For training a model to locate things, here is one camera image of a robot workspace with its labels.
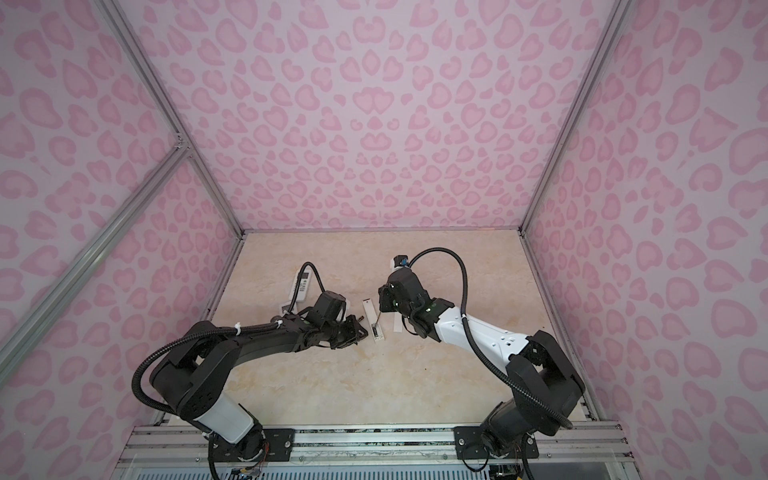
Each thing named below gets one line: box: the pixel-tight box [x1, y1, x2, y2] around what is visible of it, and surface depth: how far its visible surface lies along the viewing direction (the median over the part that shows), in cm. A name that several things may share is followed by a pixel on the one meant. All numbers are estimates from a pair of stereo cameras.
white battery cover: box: [388, 311, 403, 333], surface depth 96 cm
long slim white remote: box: [362, 298, 385, 342], surface depth 95 cm
